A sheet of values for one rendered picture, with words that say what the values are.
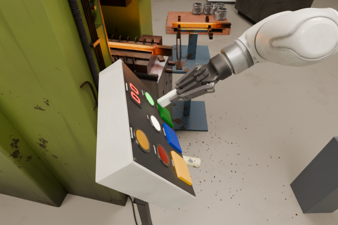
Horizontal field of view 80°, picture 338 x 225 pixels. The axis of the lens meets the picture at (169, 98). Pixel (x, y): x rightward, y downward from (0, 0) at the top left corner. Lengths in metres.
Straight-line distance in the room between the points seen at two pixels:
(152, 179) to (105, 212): 1.23
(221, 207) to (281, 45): 1.34
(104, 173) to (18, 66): 0.54
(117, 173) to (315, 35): 0.41
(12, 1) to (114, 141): 0.45
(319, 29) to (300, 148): 1.77
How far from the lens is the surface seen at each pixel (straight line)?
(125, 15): 1.29
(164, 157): 0.48
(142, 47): 1.06
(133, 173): 0.39
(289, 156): 2.04
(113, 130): 0.42
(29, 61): 0.78
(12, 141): 1.23
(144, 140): 0.42
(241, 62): 0.59
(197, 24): 1.50
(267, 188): 1.80
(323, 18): 0.44
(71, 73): 0.71
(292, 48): 0.43
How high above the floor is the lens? 1.51
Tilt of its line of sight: 42 degrees down
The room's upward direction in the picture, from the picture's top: straight up
